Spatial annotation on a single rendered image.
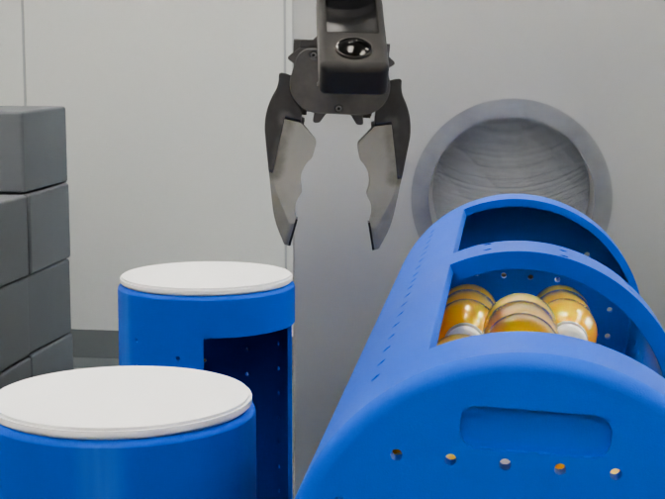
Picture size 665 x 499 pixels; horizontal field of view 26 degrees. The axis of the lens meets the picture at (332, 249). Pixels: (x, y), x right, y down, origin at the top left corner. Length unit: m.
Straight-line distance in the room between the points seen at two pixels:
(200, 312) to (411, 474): 1.39
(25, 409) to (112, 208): 4.84
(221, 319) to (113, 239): 4.16
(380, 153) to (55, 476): 0.56
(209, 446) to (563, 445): 0.68
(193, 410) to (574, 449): 0.71
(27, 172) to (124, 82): 1.65
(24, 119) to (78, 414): 3.24
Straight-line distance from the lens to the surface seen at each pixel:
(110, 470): 1.43
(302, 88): 1.04
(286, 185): 1.04
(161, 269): 2.38
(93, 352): 6.44
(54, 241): 4.91
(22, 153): 4.68
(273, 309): 2.25
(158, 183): 6.26
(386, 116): 1.04
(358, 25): 1.00
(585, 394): 0.82
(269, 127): 1.04
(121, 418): 1.46
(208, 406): 1.49
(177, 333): 2.21
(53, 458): 1.44
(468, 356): 0.83
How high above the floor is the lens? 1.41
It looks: 8 degrees down
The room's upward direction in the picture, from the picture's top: straight up
